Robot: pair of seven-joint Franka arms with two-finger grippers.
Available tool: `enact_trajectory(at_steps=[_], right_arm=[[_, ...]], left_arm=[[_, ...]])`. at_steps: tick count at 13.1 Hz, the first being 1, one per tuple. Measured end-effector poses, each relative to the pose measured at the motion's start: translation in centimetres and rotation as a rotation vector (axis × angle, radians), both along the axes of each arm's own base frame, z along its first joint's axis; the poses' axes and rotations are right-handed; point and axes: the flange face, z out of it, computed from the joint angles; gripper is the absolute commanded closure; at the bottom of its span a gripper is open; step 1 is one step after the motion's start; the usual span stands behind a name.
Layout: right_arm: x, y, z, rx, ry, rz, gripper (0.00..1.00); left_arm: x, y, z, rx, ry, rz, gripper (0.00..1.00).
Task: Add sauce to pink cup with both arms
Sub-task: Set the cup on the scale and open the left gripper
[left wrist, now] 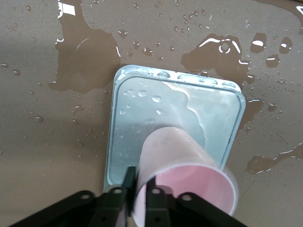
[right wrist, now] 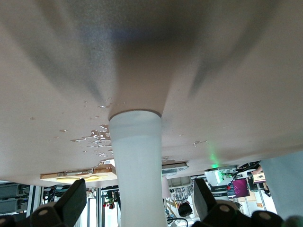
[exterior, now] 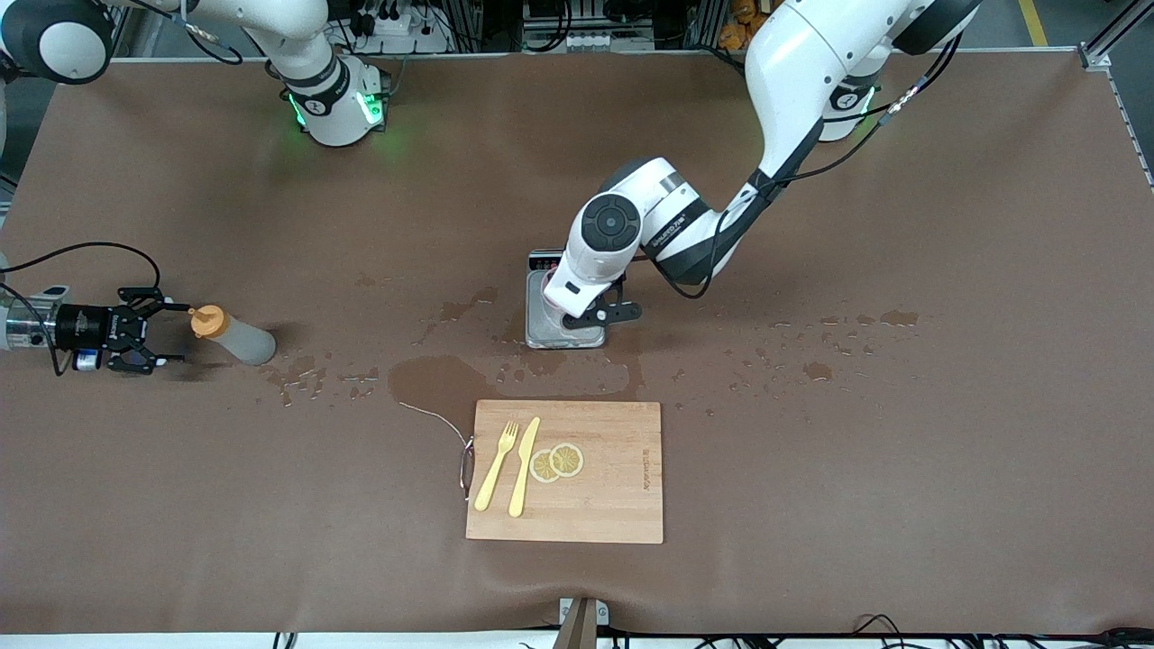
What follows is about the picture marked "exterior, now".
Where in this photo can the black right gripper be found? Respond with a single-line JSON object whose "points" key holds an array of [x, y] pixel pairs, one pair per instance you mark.
{"points": [[87, 324]]}

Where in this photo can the squeeze bottle with orange cap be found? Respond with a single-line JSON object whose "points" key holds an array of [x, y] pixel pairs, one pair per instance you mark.
{"points": [[243, 342]]}

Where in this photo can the pink cup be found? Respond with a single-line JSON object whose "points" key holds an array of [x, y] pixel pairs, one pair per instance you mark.
{"points": [[546, 290]]}

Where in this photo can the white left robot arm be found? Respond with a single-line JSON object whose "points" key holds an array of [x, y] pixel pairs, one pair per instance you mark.
{"points": [[793, 63]]}

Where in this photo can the yellow plastic fork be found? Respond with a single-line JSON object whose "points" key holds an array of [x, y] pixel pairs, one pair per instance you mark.
{"points": [[492, 482]]}

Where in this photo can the digital kitchen scale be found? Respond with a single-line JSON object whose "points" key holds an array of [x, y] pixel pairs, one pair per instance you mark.
{"points": [[534, 333]]}

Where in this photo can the white power strip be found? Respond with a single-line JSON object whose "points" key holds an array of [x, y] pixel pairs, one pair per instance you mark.
{"points": [[397, 25]]}

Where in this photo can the yellow plastic knife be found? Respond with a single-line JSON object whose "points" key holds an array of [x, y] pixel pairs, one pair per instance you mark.
{"points": [[523, 478]]}

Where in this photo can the lemon slice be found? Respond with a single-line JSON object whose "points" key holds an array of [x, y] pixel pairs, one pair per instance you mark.
{"points": [[541, 469], [568, 460]]}

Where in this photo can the wooden cutting board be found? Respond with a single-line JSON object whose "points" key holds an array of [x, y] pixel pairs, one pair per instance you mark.
{"points": [[613, 487]]}

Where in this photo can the white connector block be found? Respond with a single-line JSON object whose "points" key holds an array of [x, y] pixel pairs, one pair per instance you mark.
{"points": [[595, 41]]}

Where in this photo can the orange snack bag pile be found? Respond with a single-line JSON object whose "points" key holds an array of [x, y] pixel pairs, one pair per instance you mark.
{"points": [[739, 11]]}

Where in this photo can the metal camera stand bracket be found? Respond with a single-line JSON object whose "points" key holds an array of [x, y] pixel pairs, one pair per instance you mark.
{"points": [[581, 626]]}

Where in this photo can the aluminium frame strut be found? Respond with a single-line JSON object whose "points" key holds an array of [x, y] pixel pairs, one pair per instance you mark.
{"points": [[1104, 41]]}

